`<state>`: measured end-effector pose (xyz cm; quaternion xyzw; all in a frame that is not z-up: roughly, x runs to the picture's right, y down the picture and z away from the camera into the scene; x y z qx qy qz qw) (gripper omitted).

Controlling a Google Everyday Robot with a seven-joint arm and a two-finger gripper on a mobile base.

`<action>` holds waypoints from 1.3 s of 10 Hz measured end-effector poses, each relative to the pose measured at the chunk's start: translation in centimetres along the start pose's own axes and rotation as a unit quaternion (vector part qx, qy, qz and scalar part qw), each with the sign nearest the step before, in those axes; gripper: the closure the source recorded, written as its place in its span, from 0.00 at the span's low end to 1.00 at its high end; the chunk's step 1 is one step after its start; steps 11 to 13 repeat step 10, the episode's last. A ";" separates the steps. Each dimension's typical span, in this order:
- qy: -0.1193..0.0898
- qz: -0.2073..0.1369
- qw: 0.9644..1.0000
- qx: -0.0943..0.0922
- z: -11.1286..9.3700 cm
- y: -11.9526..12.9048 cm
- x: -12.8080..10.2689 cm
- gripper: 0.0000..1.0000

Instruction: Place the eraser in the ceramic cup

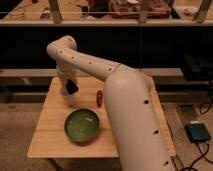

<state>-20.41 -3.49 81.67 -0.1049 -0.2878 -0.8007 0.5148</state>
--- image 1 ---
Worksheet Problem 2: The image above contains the long wooden workbench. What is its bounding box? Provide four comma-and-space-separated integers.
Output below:
0, 0, 213, 26

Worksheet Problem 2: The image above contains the black eraser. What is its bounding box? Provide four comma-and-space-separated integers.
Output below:
66, 80, 79, 95

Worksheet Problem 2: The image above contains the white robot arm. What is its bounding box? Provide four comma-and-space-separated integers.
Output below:
47, 36, 174, 171

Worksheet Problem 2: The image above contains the red marker pen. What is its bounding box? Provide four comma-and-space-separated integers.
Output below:
96, 90, 102, 107

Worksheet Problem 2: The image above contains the wooden side table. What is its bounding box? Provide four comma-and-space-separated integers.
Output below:
26, 75, 177, 159

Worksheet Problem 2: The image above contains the black floor cable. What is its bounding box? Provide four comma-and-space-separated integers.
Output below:
171, 99, 213, 171

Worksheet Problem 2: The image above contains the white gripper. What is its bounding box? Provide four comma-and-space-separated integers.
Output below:
56, 65, 77, 84

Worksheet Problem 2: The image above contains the green ceramic bowl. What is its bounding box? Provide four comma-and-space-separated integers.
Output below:
64, 109, 100, 143

